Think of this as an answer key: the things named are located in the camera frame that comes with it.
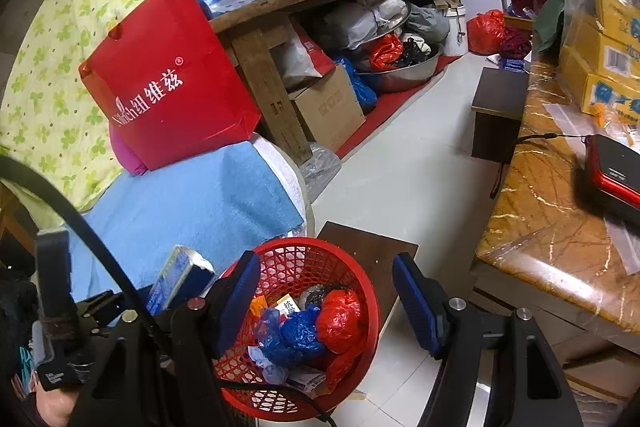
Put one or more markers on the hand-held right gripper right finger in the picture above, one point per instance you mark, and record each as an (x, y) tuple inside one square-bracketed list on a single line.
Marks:
[(412, 307)]

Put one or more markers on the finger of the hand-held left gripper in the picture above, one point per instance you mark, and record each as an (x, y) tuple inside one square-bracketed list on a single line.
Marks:
[(107, 304)]

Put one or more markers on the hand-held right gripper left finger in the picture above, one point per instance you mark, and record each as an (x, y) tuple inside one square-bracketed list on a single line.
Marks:
[(240, 302)]

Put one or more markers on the yellow white small box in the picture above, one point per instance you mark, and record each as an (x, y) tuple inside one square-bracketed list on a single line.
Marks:
[(288, 304)]

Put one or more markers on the small blue printed box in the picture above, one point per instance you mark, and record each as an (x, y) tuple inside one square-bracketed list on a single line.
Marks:
[(170, 279)]

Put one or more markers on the blue plastic wrapper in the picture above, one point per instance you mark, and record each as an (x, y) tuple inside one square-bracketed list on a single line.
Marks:
[(300, 337)]

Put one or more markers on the red plastic mesh basket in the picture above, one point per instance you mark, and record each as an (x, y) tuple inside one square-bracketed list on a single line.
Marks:
[(295, 257)]

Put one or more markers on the red plastic wrapper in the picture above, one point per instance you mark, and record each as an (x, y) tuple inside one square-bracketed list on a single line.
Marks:
[(340, 369), (342, 319)]

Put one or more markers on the light blue wrapper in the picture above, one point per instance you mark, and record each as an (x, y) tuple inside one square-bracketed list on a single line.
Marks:
[(270, 369)]

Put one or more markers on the dark wrapper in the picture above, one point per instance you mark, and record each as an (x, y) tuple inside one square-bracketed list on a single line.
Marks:
[(315, 297)]

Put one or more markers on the white purple medicine box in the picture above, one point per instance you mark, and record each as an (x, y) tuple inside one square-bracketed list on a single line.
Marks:
[(302, 381)]

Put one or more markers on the person's left hand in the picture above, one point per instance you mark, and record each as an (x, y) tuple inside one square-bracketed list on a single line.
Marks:
[(52, 409)]

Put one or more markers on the dark wooden stool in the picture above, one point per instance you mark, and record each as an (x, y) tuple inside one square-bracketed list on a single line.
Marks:
[(372, 249), (500, 117)]

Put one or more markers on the blue blanket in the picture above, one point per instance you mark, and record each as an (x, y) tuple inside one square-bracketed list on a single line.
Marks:
[(200, 202)]

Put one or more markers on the pale bedsheet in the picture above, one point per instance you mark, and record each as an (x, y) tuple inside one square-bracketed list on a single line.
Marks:
[(290, 177)]

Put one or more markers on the clear plastic bag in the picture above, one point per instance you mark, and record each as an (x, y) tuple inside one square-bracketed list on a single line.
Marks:
[(320, 169)]

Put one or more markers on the marble top table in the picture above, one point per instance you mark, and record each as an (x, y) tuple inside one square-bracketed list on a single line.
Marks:
[(540, 217)]

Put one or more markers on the green floral quilt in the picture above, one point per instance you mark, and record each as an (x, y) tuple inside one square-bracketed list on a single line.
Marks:
[(50, 82)]

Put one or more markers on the red floor mat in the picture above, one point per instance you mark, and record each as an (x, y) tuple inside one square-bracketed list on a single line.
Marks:
[(390, 113)]

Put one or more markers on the brown cardboard box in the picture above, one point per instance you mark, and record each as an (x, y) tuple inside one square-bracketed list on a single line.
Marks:
[(330, 112)]

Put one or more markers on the red paper bag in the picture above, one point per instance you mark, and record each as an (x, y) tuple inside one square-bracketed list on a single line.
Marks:
[(170, 97)]

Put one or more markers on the blue plastic bag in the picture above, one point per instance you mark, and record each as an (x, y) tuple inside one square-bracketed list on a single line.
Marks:
[(362, 94)]

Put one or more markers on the steel basin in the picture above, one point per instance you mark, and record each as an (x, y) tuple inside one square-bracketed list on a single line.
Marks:
[(400, 80)]

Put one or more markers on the red black device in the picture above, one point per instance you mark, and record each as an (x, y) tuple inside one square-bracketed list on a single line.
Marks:
[(610, 177)]

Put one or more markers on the wooden bench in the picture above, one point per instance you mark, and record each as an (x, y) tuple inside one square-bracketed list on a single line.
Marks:
[(260, 57)]

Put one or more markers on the grey red plastic bag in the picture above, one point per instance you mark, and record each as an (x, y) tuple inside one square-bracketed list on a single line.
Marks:
[(300, 57)]

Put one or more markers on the black plastic bag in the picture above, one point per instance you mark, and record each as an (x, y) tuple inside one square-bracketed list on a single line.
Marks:
[(415, 52)]

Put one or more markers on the small red plastic bag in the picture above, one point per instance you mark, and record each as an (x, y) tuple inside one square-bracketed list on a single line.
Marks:
[(386, 52)]

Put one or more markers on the yellow cardboard box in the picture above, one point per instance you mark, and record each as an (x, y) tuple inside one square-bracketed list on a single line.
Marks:
[(585, 87), (610, 7), (590, 47)]

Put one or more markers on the grey cloth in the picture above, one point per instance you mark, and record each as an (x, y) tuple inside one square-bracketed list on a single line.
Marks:
[(430, 24)]

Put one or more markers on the dark red cloth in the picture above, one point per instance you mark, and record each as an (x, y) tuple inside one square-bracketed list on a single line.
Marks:
[(515, 43)]

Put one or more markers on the large red plastic bag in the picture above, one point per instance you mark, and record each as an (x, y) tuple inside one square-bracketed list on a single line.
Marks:
[(485, 32)]

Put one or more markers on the grey plastic parcel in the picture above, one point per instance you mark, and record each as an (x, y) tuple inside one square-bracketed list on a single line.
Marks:
[(350, 22)]

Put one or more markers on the dark green bag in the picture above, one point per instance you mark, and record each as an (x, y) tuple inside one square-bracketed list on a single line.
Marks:
[(547, 22)]

